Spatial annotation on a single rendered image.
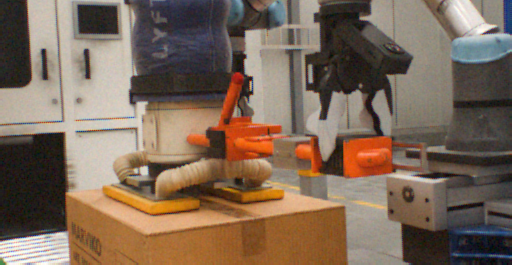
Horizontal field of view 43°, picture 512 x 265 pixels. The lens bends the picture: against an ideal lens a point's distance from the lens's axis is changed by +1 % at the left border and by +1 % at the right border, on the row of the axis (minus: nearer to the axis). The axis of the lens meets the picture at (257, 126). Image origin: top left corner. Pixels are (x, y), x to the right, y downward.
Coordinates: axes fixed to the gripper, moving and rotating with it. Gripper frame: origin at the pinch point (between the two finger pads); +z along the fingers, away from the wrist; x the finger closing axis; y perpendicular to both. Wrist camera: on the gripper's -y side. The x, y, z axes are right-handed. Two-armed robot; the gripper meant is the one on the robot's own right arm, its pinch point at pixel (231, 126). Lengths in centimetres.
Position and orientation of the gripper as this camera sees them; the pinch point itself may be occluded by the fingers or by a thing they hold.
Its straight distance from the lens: 179.3
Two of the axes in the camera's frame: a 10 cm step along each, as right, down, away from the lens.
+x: 8.8, -0.6, 4.8
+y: 4.8, 0.3, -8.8
